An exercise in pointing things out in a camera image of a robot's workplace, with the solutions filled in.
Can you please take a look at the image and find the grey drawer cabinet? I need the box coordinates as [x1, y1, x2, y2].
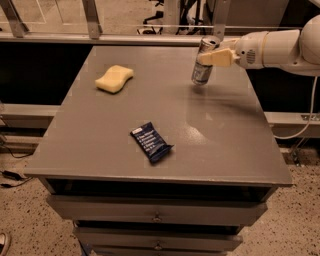
[26, 46, 292, 256]

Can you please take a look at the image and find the yellow sponge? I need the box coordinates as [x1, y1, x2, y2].
[95, 65, 134, 93]

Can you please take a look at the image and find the silver blue redbull can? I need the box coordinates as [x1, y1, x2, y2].
[191, 36, 220, 86]

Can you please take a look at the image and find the grey drawer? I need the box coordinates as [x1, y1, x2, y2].
[47, 195, 267, 226]
[74, 227, 242, 251]

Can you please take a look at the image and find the black cable on floor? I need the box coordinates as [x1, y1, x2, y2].
[0, 144, 34, 189]

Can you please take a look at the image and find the lower grey drawer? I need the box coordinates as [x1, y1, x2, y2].
[74, 227, 242, 251]

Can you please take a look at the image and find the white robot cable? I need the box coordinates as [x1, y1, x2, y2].
[273, 75, 319, 141]

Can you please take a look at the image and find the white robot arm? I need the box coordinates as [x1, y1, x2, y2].
[197, 15, 320, 76]

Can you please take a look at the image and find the white shoe tip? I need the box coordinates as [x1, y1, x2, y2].
[0, 232, 11, 256]

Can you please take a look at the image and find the dark blue rxbar wrapper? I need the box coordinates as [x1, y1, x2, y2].
[130, 122, 172, 164]

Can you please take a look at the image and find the metal railing frame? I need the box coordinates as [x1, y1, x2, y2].
[0, 0, 320, 48]

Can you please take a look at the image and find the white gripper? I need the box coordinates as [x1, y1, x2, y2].
[197, 31, 268, 69]

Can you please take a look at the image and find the black office chair base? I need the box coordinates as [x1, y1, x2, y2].
[136, 0, 164, 35]

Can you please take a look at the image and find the upper grey drawer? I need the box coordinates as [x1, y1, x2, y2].
[47, 195, 267, 226]

